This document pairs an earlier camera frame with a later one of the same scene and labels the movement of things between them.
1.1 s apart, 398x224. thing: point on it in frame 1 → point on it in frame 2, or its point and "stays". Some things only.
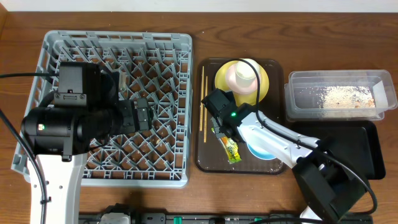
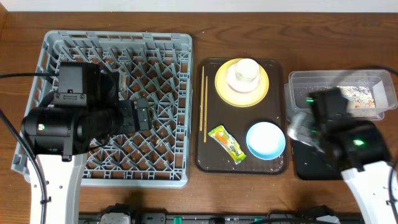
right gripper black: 222,129 → 310,134
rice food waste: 347,97 stays
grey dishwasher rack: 122,99 stays
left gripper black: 142,114 stays
